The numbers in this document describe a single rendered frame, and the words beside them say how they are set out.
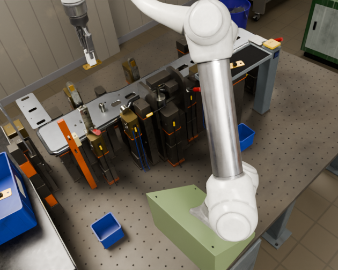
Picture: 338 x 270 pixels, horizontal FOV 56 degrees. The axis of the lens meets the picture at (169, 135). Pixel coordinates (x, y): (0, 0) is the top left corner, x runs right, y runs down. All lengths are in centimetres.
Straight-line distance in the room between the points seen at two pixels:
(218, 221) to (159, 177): 72
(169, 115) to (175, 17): 46
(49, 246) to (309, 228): 170
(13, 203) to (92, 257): 42
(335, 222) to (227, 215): 153
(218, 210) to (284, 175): 75
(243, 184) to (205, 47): 44
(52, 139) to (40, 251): 56
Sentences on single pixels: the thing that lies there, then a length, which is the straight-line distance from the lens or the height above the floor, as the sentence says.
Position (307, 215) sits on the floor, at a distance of 243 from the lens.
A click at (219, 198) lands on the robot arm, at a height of 118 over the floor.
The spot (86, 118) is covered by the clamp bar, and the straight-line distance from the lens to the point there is 139.
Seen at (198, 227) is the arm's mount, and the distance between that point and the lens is 124.
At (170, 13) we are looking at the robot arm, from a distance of 117.
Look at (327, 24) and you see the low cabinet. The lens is 343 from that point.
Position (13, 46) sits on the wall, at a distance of 350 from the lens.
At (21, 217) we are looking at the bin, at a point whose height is 111.
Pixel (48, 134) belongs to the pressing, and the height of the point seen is 100.
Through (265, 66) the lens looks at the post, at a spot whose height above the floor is 104.
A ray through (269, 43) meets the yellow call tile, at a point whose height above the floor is 116.
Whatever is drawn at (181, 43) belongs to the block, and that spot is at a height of 103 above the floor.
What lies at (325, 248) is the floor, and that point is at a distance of 236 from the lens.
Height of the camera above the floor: 207
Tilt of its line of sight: 48 degrees down
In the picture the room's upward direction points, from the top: 8 degrees counter-clockwise
